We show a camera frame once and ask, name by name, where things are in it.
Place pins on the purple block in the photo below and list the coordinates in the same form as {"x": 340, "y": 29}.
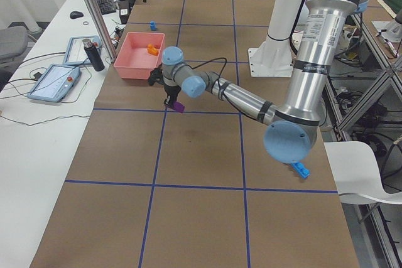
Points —
{"x": 176, "y": 106}

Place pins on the small blue block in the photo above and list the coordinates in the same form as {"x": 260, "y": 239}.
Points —
{"x": 152, "y": 26}

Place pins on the orange block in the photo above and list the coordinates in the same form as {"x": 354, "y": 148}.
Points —
{"x": 152, "y": 50}

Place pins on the pink plastic box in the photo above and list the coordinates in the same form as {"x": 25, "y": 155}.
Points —
{"x": 133, "y": 60}

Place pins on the black keyboard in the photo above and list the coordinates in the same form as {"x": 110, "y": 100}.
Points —
{"x": 106, "y": 6}

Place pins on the black computer mouse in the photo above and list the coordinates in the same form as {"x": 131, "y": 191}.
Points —
{"x": 76, "y": 15}

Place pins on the black water bottle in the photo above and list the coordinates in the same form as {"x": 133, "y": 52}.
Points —
{"x": 93, "y": 55}

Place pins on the far teach pendant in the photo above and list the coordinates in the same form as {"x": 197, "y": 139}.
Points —
{"x": 75, "y": 53}

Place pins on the teach pendant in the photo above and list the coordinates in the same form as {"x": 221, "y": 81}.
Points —
{"x": 55, "y": 83}
{"x": 75, "y": 53}

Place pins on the near teach pendant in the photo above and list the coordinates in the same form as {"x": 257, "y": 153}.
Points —
{"x": 55, "y": 83}

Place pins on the grey office chair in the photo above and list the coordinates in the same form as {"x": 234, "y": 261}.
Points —
{"x": 14, "y": 42}

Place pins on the long blue block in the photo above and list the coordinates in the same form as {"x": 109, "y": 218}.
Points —
{"x": 300, "y": 168}

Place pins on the white plastic chair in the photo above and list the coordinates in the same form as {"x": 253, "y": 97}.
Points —
{"x": 356, "y": 174}

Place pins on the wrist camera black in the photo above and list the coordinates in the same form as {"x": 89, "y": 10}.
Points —
{"x": 156, "y": 76}

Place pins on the aluminium frame post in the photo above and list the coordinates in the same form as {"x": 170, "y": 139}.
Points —
{"x": 101, "y": 28}

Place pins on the white pedestal column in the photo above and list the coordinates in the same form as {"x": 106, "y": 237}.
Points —
{"x": 273, "y": 58}

